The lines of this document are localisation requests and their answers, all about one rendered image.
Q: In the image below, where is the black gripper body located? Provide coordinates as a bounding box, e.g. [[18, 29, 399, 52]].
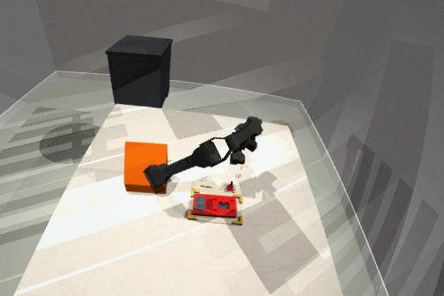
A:
[[231, 140, 248, 165]]

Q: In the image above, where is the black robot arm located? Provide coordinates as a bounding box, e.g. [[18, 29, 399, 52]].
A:
[[143, 116, 263, 189]]

